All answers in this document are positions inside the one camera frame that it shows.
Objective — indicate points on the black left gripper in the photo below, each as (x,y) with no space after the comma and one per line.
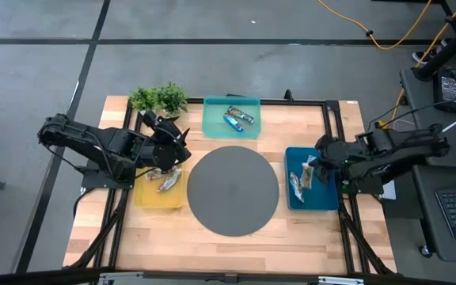
(164,146)

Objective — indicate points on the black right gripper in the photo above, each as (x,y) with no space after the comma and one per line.
(337,152)

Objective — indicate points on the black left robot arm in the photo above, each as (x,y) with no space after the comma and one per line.
(93,142)

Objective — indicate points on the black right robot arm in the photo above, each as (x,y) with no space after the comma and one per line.
(402,150)

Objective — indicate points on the teal plastic bin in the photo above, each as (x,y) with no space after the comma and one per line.
(216,128)

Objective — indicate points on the blue plastic bin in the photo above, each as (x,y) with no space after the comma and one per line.
(319,198)

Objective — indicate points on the green potted plant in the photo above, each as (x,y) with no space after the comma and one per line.
(164,99)

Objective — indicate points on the yellow plastic bin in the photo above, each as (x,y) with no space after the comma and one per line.
(153,196)

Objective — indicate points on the round grey woven placemat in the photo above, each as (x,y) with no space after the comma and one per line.
(232,190)

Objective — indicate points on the white flat box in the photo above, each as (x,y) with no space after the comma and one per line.
(389,193)

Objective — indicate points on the black power brick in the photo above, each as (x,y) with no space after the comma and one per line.
(447,91)

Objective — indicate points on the caster wheel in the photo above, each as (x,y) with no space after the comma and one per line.
(424,250)

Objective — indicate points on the black desk leg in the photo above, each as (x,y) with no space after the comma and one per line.
(449,45)

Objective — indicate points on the black gantry beam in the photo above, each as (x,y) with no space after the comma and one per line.
(34,277)

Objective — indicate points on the black aluminium rig frame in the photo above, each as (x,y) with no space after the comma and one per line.
(299,102)

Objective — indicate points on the black frame bracket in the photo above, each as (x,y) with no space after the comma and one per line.
(288,95)

